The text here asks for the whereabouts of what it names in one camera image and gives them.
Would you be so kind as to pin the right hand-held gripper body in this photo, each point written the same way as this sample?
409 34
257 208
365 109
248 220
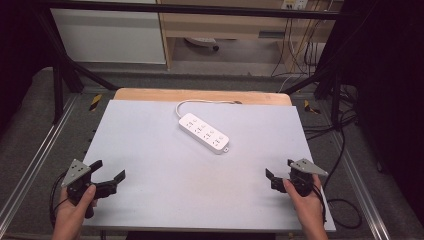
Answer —
305 168

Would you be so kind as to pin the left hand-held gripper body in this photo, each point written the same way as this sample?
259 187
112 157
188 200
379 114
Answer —
76 171

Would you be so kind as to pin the person's right hand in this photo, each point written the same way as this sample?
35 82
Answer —
306 208

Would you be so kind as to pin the person's left hand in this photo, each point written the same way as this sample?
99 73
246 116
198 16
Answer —
70 215

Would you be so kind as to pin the yellow black tape marker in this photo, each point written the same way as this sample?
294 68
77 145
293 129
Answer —
95 102
310 107

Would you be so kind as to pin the white power strip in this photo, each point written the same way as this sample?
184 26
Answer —
204 133

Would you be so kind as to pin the wooden board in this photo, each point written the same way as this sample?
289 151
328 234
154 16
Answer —
200 95

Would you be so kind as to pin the black curtain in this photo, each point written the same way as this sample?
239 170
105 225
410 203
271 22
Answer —
390 83
18 50

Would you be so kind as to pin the white cabinet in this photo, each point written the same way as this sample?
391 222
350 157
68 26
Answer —
106 36

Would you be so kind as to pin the office chair base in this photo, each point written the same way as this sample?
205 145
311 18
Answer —
203 41

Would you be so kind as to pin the wooden desk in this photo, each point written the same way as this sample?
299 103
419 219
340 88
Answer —
226 25

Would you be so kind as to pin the aluminium rail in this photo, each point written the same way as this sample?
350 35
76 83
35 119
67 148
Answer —
363 193
36 156

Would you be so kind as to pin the black metal frame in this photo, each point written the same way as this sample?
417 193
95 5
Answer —
60 76

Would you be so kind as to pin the white wall socket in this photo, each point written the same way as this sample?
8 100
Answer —
295 4

